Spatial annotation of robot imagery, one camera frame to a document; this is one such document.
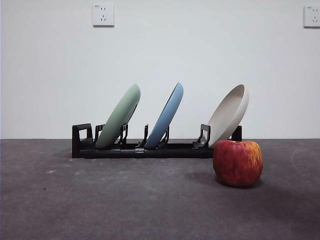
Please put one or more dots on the green plate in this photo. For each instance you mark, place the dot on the green plate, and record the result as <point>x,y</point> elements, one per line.
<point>120,117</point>

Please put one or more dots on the red yellow apple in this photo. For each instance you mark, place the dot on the red yellow apple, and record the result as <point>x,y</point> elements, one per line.
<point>237,165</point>

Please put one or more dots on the blue plate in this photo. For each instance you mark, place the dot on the blue plate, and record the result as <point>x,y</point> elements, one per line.
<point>167,112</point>

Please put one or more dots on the beige plate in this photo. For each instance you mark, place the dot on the beige plate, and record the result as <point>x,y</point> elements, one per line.
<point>230,115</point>

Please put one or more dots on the black plate rack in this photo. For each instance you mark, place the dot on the black plate rack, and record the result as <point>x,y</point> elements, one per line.
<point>82,150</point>

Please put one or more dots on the white wall socket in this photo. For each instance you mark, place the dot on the white wall socket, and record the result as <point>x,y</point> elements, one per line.
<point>312,16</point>
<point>103,15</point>

